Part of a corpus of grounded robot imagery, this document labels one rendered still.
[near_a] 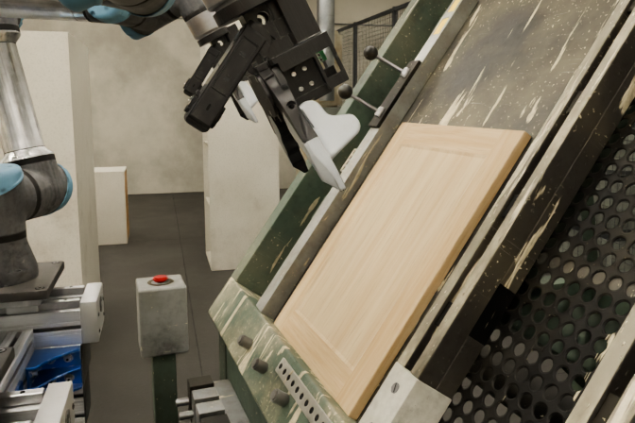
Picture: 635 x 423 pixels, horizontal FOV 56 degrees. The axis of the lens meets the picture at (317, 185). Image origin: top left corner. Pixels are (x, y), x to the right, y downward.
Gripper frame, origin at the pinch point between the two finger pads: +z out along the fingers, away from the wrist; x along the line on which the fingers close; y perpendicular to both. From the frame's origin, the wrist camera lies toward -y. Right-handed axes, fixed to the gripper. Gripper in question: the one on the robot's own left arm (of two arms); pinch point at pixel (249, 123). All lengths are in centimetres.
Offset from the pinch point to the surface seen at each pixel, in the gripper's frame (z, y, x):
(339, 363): 43, -9, -31
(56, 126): -27, -71, 203
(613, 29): 9, 51, -49
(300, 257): 34.8, -4.2, 7.8
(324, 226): 31.4, 4.8, 8.6
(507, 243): 27, 19, -55
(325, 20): -8, 177, 529
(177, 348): 44, -43, 22
